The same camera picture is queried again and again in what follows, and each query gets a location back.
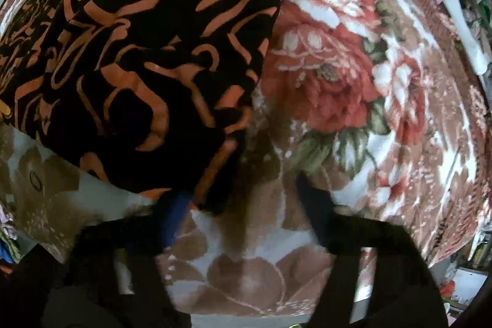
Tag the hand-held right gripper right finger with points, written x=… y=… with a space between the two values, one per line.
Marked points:
x=313 y=205

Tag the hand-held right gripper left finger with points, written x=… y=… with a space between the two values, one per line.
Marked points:
x=175 y=214

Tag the black hoodie with orange print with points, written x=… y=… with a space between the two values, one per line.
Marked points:
x=134 y=63

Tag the floral blanket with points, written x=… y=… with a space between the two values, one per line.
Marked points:
x=346 y=82

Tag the white rolled cloth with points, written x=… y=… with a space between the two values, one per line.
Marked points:
x=469 y=36

